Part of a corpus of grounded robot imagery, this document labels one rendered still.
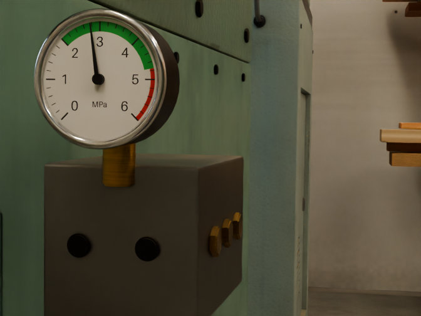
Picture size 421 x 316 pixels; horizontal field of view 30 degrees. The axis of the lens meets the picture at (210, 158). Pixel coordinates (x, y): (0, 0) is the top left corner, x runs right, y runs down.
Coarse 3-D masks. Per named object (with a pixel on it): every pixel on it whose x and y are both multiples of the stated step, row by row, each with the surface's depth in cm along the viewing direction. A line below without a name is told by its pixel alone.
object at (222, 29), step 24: (96, 0) 46; (120, 0) 50; (144, 0) 55; (168, 0) 60; (192, 0) 68; (216, 0) 77; (240, 0) 89; (168, 24) 61; (192, 24) 68; (216, 24) 77; (240, 24) 90; (216, 48) 78; (240, 48) 90
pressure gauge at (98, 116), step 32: (64, 32) 36; (96, 32) 35; (128, 32) 35; (64, 64) 36; (128, 64) 35; (160, 64) 34; (64, 96) 36; (96, 96) 35; (128, 96) 35; (160, 96) 34; (64, 128) 36; (96, 128) 35; (128, 128) 35; (128, 160) 38
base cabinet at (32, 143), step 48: (0, 0) 43; (48, 0) 42; (0, 48) 43; (192, 48) 68; (0, 96) 43; (192, 96) 69; (240, 96) 91; (0, 144) 43; (48, 144) 43; (144, 144) 55; (192, 144) 69; (240, 144) 92; (0, 192) 43; (0, 240) 43; (0, 288) 43; (240, 288) 94
